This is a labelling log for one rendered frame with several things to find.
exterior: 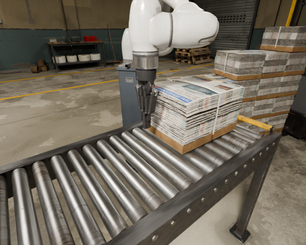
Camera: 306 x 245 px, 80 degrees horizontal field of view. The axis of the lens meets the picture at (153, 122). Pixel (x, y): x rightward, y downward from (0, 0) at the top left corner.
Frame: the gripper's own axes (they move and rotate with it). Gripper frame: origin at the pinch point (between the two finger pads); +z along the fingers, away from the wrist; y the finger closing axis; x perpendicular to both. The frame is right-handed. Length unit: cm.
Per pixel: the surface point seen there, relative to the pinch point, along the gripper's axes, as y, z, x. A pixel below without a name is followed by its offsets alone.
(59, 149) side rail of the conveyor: 21.3, 13.4, 30.8
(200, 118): -13.8, -0.9, -16.6
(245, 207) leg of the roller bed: -28, 66, -55
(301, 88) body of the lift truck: 11, 35, -254
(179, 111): -10.3, -5.4, -8.0
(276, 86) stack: 16, 21, -179
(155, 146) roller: -0.7, 14.0, -4.2
